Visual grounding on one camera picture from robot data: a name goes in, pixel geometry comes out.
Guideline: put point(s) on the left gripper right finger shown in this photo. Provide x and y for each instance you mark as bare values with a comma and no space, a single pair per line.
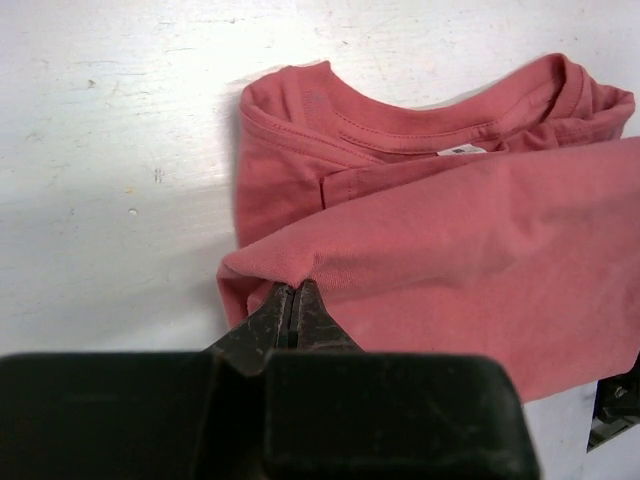
333,411

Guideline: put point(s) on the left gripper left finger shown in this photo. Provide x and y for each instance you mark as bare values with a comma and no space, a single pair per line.
141,415

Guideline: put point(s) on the pink t shirt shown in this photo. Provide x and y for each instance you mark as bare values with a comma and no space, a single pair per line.
505,225

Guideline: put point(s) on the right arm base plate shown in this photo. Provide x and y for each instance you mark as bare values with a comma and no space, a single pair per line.
616,407

